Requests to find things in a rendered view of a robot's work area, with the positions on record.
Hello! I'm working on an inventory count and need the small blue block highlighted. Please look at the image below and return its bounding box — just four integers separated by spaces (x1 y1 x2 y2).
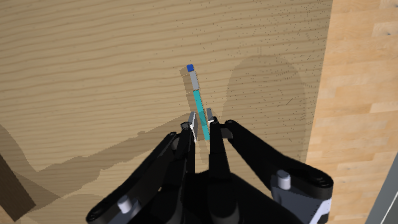
187 64 194 72

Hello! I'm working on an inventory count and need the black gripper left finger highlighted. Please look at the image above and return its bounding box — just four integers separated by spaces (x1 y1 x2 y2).
86 111 198 224

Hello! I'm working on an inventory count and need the turquoise rod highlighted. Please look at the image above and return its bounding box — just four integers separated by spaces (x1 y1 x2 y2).
193 90 210 140

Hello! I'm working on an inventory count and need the grey rod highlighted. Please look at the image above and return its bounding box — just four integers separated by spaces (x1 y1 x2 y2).
189 71 199 90

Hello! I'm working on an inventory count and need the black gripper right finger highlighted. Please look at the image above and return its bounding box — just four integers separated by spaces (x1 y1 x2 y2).
207 108 334 224

